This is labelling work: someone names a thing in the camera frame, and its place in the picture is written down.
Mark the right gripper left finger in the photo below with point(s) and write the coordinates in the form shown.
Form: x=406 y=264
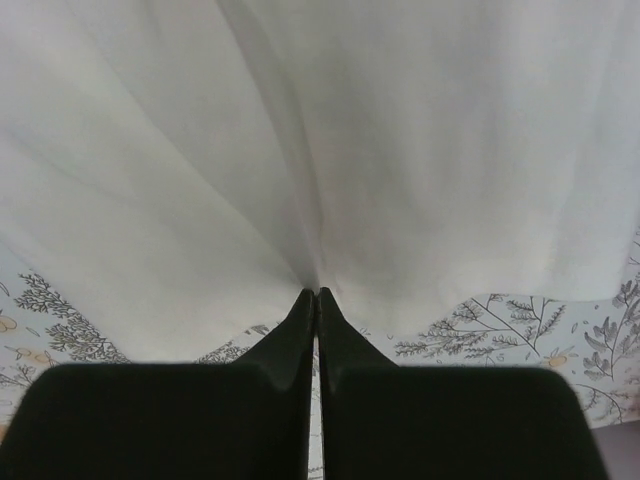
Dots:
x=247 y=419

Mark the floral patterned table mat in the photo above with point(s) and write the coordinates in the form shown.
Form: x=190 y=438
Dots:
x=594 y=345

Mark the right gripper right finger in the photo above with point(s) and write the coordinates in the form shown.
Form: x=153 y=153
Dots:
x=384 y=421

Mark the white t shirt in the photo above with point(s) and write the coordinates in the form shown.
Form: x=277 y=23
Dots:
x=180 y=170

